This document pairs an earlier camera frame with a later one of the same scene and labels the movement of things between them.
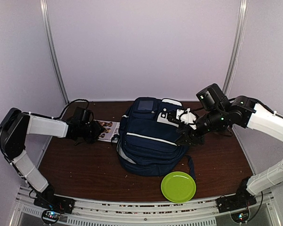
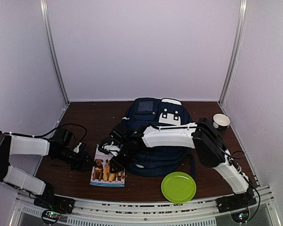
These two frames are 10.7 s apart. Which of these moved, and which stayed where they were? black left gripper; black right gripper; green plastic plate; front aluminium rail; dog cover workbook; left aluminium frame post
Moved: black left gripper; black right gripper; dog cover workbook
Stayed: front aluminium rail; left aluminium frame post; green plastic plate
